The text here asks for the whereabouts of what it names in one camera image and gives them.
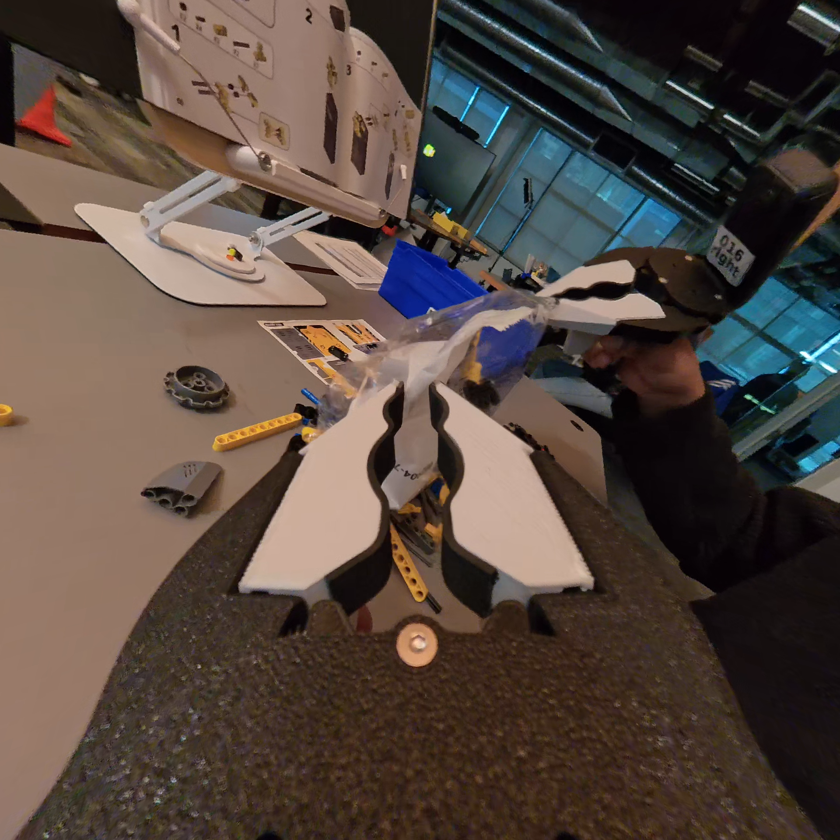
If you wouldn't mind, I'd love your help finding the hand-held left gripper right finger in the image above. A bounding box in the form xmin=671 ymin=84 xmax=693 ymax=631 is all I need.
xmin=430 ymin=381 xmax=596 ymax=602

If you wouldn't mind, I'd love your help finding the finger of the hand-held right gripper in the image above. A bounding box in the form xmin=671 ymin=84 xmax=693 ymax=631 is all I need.
xmin=543 ymin=290 xmax=668 ymax=337
xmin=537 ymin=259 xmax=642 ymax=303

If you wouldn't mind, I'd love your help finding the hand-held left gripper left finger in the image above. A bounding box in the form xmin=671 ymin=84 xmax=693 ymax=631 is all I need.
xmin=238 ymin=381 xmax=406 ymax=602

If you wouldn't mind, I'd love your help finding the blue plastic bin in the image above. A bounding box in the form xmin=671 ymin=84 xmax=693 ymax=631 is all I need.
xmin=378 ymin=239 xmax=491 ymax=321

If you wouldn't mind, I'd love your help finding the clear plastic bag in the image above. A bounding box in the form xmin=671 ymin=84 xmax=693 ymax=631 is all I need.
xmin=325 ymin=289 xmax=553 ymax=519

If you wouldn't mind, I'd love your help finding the person's right forearm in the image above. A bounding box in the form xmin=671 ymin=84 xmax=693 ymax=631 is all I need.
xmin=609 ymin=387 xmax=840 ymax=595

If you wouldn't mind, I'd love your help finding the person's right hand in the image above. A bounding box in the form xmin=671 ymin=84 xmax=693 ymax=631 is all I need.
xmin=581 ymin=331 xmax=707 ymax=416

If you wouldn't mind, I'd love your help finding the pile of yellow black beams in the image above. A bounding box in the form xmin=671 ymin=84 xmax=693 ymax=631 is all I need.
xmin=390 ymin=481 xmax=455 ymax=616

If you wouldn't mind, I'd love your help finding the yellow long beam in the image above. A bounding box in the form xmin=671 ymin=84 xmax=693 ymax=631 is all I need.
xmin=211 ymin=413 xmax=305 ymax=453

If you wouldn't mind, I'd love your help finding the grey curved panel piece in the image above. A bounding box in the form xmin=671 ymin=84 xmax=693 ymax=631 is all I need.
xmin=140 ymin=461 xmax=224 ymax=518

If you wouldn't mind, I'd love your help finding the yellow printed leaflet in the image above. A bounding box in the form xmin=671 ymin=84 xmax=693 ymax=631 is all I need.
xmin=258 ymin=319 xmax=389 ymax=386

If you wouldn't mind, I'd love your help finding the grey gear wheel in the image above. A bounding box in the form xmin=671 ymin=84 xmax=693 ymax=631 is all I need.
xmin=163 ymin=365 xmax=231 ymax=412

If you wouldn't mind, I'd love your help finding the white paper sheet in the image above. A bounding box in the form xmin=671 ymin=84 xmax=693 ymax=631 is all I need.
xmin=290 ymin=230 xmax=389 ymax=291

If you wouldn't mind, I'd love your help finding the white book stand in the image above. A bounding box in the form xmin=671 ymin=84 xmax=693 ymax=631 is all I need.
xmin=74 ymin=0 xmax=425 ymax=308

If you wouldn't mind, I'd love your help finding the red cone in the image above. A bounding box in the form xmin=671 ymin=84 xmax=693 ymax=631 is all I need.
xmin=16 ymin=84 xmax=74 ymax=148

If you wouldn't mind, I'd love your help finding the wall screen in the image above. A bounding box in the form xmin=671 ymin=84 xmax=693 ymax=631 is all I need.
xmin=413 ymin=107 xmax=498 ymax=219

